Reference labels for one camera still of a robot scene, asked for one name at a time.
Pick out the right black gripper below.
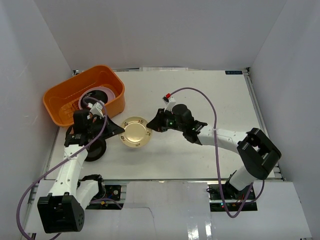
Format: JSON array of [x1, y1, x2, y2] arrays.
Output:
[[146, 109, 185, 133]]

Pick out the beige small plate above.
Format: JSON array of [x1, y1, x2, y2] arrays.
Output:
[[119, 116, 153, 148]]

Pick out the black plate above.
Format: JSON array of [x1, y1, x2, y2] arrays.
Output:
[[85, 138, 107, 162], [80, 90, 108, 108]]

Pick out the pink plastic plate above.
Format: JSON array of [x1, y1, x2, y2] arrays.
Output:
[[78, 86, 116, 109]]

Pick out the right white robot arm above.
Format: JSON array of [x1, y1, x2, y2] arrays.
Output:
[[146, 104, 282, 200]]

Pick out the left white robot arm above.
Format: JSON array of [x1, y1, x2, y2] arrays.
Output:
[[37, 109, 125, 234]]

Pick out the orange plastic bin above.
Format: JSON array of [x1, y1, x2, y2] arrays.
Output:
[[43, 65, 126, 128]]

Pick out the white paper sheets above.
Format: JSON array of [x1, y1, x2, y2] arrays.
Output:
[[139, 67, 189, 72]]

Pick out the blue label sticker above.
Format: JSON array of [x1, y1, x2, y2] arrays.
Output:
[[225, 70, 243, 75]]

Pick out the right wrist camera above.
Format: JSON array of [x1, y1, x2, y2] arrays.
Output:
[[162, 93, 176, 112]]

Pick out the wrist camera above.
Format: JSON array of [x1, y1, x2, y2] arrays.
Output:
[[87, 102, 105, 118], [162, 93, 176, 112]]

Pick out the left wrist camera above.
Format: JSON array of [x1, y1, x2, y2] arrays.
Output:
[[87, 102, 105, 118]]

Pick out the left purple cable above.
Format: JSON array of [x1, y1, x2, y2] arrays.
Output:
[[16, 89, 123, 240]]

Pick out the purple cable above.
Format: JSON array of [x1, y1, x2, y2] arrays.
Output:
[[16, 89, 123, 240], [169, 87, 266, 218]]

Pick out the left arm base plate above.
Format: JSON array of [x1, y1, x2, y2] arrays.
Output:
[[90, 184, 122, 207]]

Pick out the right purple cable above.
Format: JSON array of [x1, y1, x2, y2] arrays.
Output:
[[169, 87, 266, 218]]

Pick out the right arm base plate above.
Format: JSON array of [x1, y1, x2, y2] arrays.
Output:
[[206, 184, 258, 213]]

